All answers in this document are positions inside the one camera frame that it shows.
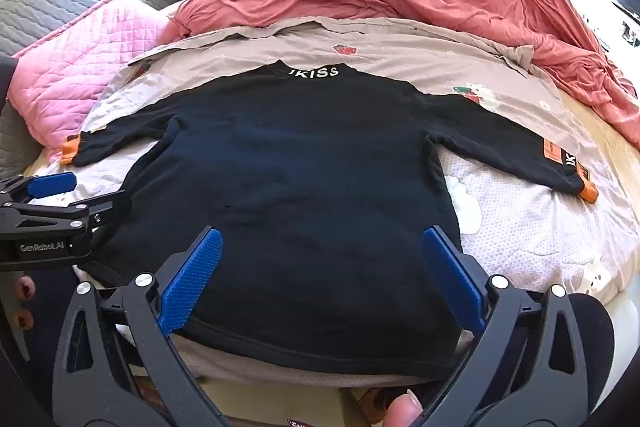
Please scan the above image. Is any person's left hand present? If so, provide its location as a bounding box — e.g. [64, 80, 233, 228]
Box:
[12, 274, 37, 330]

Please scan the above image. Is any pink quilted pillow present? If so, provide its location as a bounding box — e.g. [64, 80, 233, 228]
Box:
[7, 0, 173, 150]

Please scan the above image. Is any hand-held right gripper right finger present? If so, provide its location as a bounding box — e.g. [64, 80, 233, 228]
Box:
[421, 226, 588, 427]

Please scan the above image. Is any person's right hand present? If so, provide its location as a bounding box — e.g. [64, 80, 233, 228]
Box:
[382, 389, 423, 427]

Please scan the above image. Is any yellow bed sheet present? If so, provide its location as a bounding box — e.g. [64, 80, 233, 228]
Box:
[560, 82, 640, 258]

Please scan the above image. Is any black sweater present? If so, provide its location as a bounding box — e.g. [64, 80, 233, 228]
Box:
[61, 61, 599, 382]

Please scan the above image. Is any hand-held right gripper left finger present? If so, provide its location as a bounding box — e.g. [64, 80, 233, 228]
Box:
[52, 226, 231, 427]

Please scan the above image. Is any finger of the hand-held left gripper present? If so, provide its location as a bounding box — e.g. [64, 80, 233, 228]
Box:
[0, 189, 132, 234]
[0, 173, 77, 206]

